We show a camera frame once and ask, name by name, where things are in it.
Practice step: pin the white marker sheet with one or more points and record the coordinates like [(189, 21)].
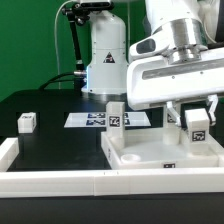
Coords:
[(98, 119)]

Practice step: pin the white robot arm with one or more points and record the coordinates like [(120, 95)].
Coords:
[(181, 59)]

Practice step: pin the white square tabletop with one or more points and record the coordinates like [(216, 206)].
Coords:
[(144, 149)]

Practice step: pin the white left fence wall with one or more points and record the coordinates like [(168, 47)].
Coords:
[(9, 150)]

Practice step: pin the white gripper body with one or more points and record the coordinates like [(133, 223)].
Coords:
[(152, 82)]

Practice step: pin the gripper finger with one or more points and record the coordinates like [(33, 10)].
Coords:
[(212, 102), (173, 109)]

